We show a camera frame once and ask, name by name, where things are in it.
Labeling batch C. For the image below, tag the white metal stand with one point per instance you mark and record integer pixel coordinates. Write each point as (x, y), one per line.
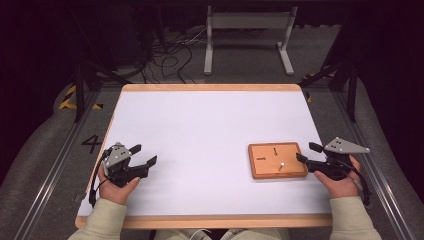
(250, 21)

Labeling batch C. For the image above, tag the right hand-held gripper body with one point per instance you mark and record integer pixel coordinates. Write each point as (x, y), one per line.
(333, 165)

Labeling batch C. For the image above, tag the wooden picture frame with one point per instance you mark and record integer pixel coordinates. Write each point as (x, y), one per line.
(276, 160)

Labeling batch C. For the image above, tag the yellow black hazard tape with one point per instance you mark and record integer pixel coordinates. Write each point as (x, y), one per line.
(68, 98)
(310, 97)

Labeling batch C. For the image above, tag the person's right hand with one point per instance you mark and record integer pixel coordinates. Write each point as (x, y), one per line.
(340, 188)

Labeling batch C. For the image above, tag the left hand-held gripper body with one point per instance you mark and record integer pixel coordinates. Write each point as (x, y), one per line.
(117, 159)

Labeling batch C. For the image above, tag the black metal stand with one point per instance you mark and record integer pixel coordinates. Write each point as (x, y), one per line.
(346, 80)
(83, 83)

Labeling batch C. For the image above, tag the aluminium floor rail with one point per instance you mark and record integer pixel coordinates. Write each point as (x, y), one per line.
(56, 163)
(370, 160)

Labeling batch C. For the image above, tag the person's left hand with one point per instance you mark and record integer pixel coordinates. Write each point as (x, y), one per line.
(115, 191)

